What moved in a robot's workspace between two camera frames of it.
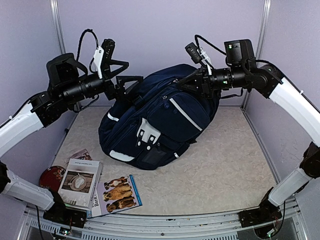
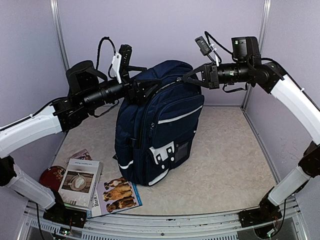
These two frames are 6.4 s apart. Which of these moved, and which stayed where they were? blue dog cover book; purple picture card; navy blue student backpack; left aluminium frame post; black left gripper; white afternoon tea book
Moved: navy blue student backpack; black left gripper
Stayed: left aluminium frame post; blue dog cover book; purple picture card; white afternoon tea book
